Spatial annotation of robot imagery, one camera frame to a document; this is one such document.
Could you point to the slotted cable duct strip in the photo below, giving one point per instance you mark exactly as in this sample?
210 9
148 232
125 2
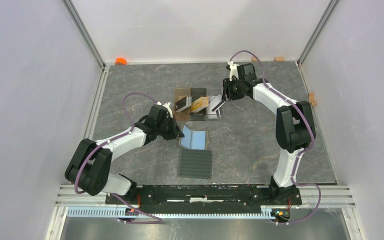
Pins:
124 212

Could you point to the white blue credit card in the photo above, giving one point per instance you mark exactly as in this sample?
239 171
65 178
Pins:
215 102

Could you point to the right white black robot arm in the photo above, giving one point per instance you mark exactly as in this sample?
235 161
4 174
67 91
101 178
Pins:
294 126

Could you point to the gold credit card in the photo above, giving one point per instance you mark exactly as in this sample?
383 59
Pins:
199 104

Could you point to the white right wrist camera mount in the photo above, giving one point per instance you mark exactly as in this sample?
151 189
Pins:
233 70

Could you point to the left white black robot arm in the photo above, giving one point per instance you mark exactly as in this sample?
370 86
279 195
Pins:
89 168

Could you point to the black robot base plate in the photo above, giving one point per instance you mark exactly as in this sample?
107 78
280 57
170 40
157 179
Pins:
210 198

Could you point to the orange round cap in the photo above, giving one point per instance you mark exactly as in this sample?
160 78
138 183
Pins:
120 61

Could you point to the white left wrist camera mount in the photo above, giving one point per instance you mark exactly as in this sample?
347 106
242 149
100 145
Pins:
167 106

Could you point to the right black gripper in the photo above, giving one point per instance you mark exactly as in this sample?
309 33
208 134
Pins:
227 93

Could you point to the grey blue card holder wallet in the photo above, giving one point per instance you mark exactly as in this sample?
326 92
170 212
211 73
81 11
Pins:
194 139

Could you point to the clear card stand tray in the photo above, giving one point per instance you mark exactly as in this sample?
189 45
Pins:
219 113

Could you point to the right small wooden block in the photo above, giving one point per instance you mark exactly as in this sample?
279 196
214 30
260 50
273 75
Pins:
279 59

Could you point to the dark grey studded baseplate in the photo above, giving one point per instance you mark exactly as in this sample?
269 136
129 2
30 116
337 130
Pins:
195 164

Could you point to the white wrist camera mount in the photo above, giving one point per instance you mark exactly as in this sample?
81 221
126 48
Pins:
233 70
167 106

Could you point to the curved wooden piece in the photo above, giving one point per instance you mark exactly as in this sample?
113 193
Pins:
312 100

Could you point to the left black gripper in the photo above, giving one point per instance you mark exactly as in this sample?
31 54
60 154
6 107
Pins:
176 132

